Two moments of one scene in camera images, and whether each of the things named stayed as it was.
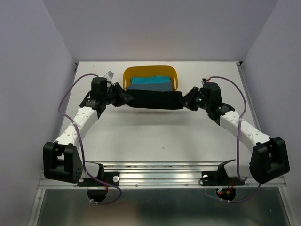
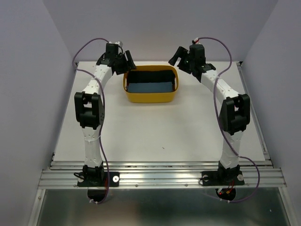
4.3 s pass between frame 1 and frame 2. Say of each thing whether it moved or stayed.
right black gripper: moved
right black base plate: stayed
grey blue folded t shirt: stayed
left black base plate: stayed
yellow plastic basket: moved
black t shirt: moved
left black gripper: moved
